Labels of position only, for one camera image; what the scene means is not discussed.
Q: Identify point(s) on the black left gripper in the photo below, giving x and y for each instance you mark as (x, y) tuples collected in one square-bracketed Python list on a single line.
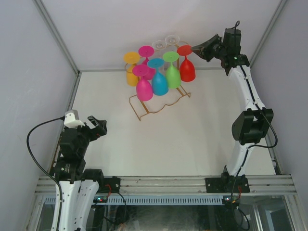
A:
[(100, 124)]

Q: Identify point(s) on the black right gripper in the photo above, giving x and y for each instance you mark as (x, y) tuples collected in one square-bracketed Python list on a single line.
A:
[(203, 52)]

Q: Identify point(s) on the red wine glass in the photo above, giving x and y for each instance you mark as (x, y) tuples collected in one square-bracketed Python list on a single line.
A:
[(187, 69)]

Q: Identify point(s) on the green wine glass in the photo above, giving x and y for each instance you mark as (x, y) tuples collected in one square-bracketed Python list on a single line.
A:
[(172, 73)]

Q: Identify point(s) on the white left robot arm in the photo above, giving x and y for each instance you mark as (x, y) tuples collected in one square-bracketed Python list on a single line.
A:
[(76, 185)]

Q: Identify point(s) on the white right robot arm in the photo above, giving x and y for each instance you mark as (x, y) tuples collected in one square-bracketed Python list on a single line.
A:
[(254, 121)]

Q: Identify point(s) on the clear wine glass right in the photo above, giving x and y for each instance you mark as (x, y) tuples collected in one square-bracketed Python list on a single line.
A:
[(172, 40)]

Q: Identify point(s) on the clear wine glass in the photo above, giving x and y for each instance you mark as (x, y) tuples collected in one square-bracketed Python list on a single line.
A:
[(172, 40), (159, 45)]

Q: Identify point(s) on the clear wine glass left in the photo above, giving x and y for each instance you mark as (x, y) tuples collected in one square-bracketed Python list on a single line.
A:
[(159, 45)]

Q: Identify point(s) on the front pink wine glass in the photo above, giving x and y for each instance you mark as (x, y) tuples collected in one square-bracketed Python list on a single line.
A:
[(143, 88)]

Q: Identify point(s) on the pink wine glass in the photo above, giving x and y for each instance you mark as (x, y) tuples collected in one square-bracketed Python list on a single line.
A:
[(146, 52), (143, 88)]

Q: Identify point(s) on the back pink wine glass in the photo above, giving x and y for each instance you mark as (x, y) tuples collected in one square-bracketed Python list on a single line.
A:
[(146, 52)]

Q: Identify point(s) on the blue wine glass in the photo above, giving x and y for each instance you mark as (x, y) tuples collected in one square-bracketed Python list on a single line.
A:
[(159, 81)]

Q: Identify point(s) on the orange wine glass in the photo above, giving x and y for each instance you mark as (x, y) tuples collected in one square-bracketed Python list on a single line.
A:
[(131, 59)]

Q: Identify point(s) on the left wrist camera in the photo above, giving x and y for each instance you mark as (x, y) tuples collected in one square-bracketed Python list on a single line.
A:
[(71, 119)]

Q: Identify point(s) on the gold wire glass rack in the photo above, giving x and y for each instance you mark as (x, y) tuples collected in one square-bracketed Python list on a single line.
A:
[(157, 103)]

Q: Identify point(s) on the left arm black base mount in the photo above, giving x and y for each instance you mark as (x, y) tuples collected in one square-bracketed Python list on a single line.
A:
[(110, 184)]

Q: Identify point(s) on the grey slotted cable duct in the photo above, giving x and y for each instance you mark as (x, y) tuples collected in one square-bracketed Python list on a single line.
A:
[(159, 200)]

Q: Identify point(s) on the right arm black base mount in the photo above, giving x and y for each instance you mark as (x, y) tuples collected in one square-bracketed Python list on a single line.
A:
[(227, 184)]

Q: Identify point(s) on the aluminium frame rail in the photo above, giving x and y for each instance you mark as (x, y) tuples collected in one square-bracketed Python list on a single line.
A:
[(195, 185)]

